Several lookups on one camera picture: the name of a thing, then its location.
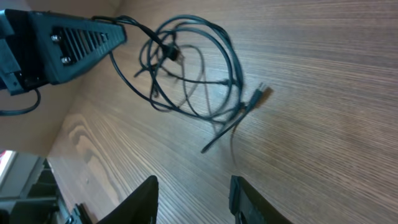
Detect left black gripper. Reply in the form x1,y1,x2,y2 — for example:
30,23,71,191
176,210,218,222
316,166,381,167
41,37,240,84
1,9,127,95

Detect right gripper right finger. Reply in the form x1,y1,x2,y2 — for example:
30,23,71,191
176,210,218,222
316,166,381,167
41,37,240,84
229,175,292,224

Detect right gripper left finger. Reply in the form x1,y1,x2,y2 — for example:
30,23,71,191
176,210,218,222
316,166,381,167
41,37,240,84
98,175,159,224

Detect black thick usb cable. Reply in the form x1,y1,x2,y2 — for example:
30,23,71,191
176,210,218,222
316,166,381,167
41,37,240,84
136,14,268,154

